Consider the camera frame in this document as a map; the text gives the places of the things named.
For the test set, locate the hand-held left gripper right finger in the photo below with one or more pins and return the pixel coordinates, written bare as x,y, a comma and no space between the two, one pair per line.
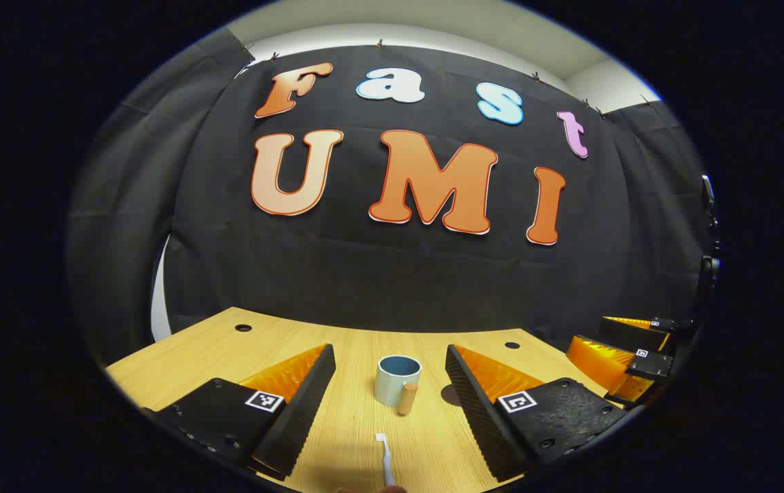
481,418

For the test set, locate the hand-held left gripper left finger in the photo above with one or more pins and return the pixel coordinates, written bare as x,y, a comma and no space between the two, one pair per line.
296,418

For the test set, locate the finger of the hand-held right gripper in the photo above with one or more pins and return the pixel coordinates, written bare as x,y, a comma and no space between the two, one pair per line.
597,363
638,334

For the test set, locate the dark brown round coaster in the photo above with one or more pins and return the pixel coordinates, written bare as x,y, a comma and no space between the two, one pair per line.
450,396

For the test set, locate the white blue toothbrush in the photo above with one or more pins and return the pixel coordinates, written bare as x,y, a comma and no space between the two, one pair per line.
386,459

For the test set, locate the wooden desktop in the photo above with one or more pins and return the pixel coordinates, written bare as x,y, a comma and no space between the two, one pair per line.
354,383

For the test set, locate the black backdrop cloth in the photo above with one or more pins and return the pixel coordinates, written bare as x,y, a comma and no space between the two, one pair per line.
392,274

